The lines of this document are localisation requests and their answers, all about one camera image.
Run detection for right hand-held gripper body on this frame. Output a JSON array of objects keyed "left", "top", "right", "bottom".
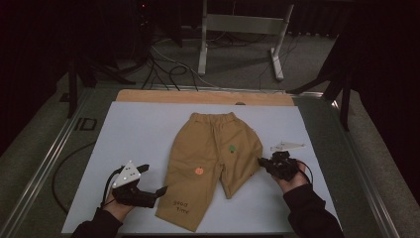
[{"left": 268, "top": 142, "right": 305, "bottom": 181}]

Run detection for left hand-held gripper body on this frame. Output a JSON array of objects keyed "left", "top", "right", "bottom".
[{"left": 111, "top": 160, "right": 158, "bottom": 209}]

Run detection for tan children's pants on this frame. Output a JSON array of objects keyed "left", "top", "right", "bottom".
[{"left": 155, "top": 111, "right": 264, "bottom": 232}]

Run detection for person's left hand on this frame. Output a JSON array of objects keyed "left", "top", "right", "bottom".
[{"left": 100, "top": 190, "right": 135, "bottom": 222}]

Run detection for person's right hand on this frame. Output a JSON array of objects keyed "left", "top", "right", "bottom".
[{"left": 271, "top": 160, "right": 310, "bottom": 194}]

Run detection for white table mat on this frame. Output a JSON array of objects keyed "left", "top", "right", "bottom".
[{"left": 61, "top": 101, "right": 343, "bottom": 234}]

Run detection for black metal stand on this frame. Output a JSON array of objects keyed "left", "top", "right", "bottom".
[
  {"left": 67, "top": 59, "right": 137, "bottom": 119},
  {"left": 286, "top": 33, "right": 353, "bottom": 132}
]

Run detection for dark equipment rack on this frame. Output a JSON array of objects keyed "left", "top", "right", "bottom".
[{"left": 125, "top": 0, "right": 157, "bottom": 62}]

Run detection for left hand-held gripper cable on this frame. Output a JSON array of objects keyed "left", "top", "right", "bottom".
[{"left": 101, "top": 166, "right": 126, "bottom": 208}]

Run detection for hand-held gripper cable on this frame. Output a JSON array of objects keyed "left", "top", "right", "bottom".
[
  {"left": 296, "top": 160, "right": 314, "bottom": 184},
  {"left": 101, "top": 166, "right": 126, "bottom": 208}
]

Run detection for right hand-held gripper cable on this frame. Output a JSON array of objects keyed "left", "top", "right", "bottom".
[{"left": 296, "top": 160, "right": 314, "bottom": 184}]

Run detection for aluminium floor rail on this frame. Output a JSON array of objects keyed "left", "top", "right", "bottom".
[
  {"left": 95, "top": 82, "right": 325, "bottom": 97},
  {"left": 0, "top": 88, "right": 94, "bottom": 238},
  {"left": 293, "top": 92, "right": 401, "bottom": 238}
]

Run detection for black curved floor cable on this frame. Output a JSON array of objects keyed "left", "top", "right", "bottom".
[{"left": 51, "top": 141, "right": 97, "bottom": 214}]

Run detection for black looped floor cable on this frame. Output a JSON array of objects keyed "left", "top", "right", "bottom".
[{"left": 167, "top": 64, "right": 200, "bottom": 92}]

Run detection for white floor cable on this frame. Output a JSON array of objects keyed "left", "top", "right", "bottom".
[{"left": 151, "top": 44, "right": 220, "bottom": 89}]

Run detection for white metal stand frame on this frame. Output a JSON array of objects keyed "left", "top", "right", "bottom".
[{"left": 197, "top": 0, "right": 295, "bottom": 82}]

